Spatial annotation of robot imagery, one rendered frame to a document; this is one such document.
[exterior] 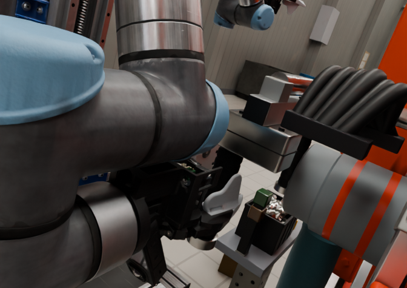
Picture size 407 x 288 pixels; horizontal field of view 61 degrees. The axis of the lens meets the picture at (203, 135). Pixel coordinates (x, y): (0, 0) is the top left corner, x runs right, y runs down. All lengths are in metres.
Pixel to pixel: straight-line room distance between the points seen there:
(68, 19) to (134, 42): 0.52
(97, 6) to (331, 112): 0.61
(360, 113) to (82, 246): 0.28
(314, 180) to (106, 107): 0.39
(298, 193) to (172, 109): 0.34
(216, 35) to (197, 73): 5.31
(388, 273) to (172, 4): 0.28
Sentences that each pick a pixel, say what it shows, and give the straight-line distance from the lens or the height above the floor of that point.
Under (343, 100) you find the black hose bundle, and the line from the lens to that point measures 0.39.
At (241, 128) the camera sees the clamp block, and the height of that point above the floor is 0.93.
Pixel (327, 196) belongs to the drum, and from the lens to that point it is 0.54.
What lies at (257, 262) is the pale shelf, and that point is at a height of 0.45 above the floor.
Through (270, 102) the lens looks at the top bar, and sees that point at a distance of 0.40.
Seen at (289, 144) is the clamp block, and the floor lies 0.94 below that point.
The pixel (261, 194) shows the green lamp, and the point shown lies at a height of 0.65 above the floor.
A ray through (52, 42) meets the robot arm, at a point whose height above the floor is 1.01.
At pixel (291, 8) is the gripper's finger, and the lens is 1.39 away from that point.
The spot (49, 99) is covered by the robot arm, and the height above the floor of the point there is 0.98.
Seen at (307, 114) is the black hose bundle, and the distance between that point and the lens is 0.39.
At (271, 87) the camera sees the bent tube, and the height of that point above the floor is 0.99.
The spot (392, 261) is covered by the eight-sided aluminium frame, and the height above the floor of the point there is 0.91.
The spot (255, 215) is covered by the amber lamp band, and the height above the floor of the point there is 0.59.
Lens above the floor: 1.03
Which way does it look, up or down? 16 degrees down
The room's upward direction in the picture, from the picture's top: 18 degrees clockwise
